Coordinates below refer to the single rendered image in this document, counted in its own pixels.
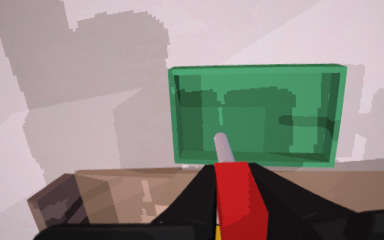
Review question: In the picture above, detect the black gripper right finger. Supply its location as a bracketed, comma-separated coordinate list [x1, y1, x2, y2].
[247, 163, 384, 240]

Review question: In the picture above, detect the yellow block with orange handle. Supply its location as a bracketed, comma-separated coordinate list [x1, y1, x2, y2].
[215, 224, 221, 240]

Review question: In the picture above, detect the green tray rim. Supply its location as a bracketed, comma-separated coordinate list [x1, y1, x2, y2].
[168, 63, 347, 168]

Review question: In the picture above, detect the green tray floor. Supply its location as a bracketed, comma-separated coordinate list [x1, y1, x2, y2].
[179, 72, 332, 153]

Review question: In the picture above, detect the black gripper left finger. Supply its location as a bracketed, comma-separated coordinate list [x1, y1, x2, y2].
[32, 165, 217, 240]

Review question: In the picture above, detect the red-headed stop pin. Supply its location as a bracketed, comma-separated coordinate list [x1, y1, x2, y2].
[214, 132, 268, 240]

